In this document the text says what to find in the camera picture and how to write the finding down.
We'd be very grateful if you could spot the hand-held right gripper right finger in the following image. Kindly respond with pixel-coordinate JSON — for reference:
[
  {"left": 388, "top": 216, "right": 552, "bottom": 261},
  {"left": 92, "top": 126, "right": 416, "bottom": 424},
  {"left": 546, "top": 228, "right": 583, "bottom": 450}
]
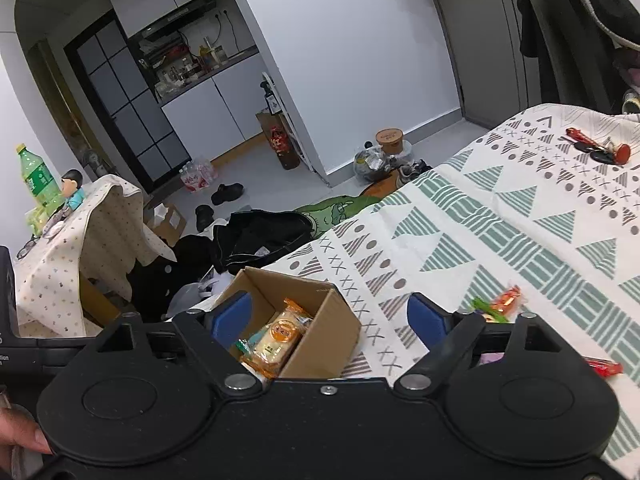
[{"left": 393, "top": 292, "right": 576, "bottom": 393}]

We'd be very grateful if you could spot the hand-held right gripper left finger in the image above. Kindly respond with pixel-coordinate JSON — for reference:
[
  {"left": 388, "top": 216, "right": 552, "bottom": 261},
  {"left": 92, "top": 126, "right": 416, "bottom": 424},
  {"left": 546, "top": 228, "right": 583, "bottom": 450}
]
[{"left": 92, "top": 291, "right": 262, "bottom": 395}]

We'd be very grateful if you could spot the orange snack packet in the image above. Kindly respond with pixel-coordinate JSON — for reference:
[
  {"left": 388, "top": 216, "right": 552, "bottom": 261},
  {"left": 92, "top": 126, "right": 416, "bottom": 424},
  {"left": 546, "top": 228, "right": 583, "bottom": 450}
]
[{"left": 240, "top": 299, "right": 313, "bottom": 378}]

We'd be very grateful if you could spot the green orange candy packet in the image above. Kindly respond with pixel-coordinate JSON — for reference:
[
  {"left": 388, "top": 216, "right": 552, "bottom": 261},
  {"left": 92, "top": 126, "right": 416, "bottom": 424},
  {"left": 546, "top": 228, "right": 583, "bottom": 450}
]
[{"left": 472, "top": 285, "right": 523, "bottom": 323}]

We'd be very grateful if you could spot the brown cardboard box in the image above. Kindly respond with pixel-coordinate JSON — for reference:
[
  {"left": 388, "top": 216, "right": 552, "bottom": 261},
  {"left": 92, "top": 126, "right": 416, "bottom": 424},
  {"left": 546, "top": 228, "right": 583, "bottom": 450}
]
[{"left": 210, "top": 266, "right": 362, "bottom": 381}]

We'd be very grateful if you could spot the red snack packet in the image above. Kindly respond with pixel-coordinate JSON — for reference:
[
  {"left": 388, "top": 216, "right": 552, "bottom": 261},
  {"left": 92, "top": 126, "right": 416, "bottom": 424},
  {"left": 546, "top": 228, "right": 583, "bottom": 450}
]
[{"left": 582, "top": 357, "right": 625, "bottom": 378}]

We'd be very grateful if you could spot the person's left hand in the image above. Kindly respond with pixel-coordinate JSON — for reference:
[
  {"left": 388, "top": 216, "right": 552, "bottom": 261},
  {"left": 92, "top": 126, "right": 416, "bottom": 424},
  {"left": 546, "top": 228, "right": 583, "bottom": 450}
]
[{"left": 0, "top": 406, "right": 53, "bottom": 456}]

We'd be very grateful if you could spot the black garment white stitching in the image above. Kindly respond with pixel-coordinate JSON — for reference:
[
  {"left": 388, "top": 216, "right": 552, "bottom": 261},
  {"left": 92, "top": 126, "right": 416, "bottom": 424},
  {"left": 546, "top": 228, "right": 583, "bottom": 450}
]
[{"left": 212, "top": 210, "right": 326, "bottom": 276}]

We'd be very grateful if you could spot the black clothes pile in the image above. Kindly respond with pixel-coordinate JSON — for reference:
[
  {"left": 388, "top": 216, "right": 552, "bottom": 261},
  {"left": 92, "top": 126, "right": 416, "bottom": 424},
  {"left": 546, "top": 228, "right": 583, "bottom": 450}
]
[{"left": 127, "top": 235, "right": 221, "bottom": 323}]

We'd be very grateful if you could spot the floral tablecloth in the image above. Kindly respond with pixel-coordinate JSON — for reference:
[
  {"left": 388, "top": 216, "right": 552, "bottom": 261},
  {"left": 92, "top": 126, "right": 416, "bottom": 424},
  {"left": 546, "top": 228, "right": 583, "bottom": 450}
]
[{"left": 12, "top": 175, "right": 178, "bottom": 338}]

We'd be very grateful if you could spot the small cardboard box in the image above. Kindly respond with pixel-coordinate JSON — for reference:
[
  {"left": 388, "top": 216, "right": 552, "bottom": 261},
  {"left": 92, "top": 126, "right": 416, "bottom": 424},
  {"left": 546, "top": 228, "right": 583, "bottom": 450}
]
[{"left": 144, "top": 197, "right": 188, "bottom": 248}]

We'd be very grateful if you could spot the patterned blanket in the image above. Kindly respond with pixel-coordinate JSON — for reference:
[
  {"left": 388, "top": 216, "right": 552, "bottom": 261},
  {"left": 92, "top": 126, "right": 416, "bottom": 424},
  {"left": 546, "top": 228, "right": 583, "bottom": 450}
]
[{"left": 260, "top": 102, "right": 640, "bottom": 476}]

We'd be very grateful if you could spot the green dinosaur rug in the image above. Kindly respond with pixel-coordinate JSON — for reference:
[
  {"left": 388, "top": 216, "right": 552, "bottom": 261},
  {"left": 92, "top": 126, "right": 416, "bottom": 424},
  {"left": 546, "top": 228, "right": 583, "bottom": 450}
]
[{"left": 292, "top": 180, "right": 401, "bottom": 238}]

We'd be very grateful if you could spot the pack of water bottles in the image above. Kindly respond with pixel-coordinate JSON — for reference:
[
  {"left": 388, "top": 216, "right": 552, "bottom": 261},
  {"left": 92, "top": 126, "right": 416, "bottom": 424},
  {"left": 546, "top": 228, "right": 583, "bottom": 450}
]
[{"left": 180, "top": 157, "right": 218, "bottom": 194}]

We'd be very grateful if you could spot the grey sneaker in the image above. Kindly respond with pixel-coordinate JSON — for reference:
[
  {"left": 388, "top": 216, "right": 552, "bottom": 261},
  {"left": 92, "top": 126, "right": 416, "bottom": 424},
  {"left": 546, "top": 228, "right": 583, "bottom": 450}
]
[{"left": 395, "top": 160, "right": 433, "bottom": 186}]

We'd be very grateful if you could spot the plastic bag of trash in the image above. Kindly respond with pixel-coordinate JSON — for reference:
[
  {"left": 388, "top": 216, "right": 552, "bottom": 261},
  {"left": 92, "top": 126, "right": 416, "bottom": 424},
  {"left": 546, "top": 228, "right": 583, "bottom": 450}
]
[{"left": 354, "top": 142, "right": 416, "bottom": 183}]

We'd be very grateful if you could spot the dark bottle red label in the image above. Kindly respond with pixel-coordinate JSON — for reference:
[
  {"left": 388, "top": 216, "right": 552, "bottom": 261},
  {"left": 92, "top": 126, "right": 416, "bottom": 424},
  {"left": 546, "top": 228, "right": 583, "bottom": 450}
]
[{"left": 270, "top": 125, "right": 301, "bottom": 171}]

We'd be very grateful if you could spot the cartoon figurine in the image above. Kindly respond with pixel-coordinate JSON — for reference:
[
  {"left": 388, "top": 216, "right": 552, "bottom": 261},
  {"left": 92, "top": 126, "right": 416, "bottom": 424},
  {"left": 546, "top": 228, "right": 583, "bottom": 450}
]
[{"left": 60, "top": 169, "right": 86, "bottom": 211}]

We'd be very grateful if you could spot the green soda bottle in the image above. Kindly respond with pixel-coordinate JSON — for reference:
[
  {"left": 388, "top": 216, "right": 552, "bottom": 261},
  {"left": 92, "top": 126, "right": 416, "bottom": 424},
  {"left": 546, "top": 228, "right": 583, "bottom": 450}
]
[{"left": 15, "top": 144, "right": 66, "bottom": 211}]

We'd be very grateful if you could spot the paper noodle cup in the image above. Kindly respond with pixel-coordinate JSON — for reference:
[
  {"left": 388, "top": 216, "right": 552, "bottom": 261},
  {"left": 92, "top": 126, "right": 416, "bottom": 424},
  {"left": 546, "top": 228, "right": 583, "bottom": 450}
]
[{"left": 376, "top": 128, "right": 405, "bottom": 153}]

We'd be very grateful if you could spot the white rack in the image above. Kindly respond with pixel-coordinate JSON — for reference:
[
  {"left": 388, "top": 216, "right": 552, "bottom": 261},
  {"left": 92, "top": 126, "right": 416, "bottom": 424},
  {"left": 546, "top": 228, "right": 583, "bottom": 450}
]
[{"left": 260, "top": 71, "right": 331, "bottom": 188}]

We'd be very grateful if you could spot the brown cardboard carton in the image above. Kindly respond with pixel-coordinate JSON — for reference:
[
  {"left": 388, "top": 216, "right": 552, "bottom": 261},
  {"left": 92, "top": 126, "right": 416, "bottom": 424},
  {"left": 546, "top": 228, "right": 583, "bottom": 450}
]
[{"left": 256, "top": 107, "right": 288, "bottom": 148}]

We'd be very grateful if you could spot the white kitchen base cabinet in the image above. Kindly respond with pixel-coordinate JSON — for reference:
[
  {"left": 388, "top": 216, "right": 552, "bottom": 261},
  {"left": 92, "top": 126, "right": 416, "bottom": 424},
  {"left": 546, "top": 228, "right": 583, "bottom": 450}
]
[{"left": 160, "top": 49, "right": 288, "bottom": 161}]

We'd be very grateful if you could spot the black spray bottle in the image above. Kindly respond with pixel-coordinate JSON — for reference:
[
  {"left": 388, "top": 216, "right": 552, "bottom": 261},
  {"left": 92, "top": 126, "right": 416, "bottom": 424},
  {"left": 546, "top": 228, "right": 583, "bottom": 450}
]
[{"left": 260, "top": 80, "right": 283, "bottom": 116}]

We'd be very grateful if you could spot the black framed glass door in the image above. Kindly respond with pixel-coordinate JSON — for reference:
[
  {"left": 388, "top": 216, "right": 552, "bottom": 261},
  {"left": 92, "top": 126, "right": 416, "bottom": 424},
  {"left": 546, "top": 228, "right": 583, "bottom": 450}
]
[{"left": 64, "top": 10, "right": 193, "bottom": 193}]

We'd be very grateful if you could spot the cluttered kitchen counter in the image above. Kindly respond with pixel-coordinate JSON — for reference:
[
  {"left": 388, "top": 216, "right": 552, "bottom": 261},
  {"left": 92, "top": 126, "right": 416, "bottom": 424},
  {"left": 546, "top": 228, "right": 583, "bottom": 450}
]
[{"left": 135, "top": 7, "right": 261, "bottom": 103}]

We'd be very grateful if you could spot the key bunch with red tag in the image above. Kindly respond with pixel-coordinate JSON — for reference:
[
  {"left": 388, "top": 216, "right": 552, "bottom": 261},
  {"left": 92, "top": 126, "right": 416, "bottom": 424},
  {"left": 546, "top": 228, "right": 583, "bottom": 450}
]
[{"left": 565, "top": 127, "right": 632, "bottom": 166}]

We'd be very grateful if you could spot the grey door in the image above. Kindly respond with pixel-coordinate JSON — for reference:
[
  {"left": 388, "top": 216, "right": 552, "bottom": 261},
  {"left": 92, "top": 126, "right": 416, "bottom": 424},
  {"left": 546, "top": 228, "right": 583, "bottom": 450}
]
[{"left": 425, "top": 0, "right": 531, "bottom": 128}]

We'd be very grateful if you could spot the black jacket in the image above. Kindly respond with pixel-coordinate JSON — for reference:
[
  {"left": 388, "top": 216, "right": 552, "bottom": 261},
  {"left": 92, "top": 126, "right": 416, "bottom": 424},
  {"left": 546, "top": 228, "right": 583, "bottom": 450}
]
[{"left": 517, "top": 0, "right": 640, "bottom": 116}]

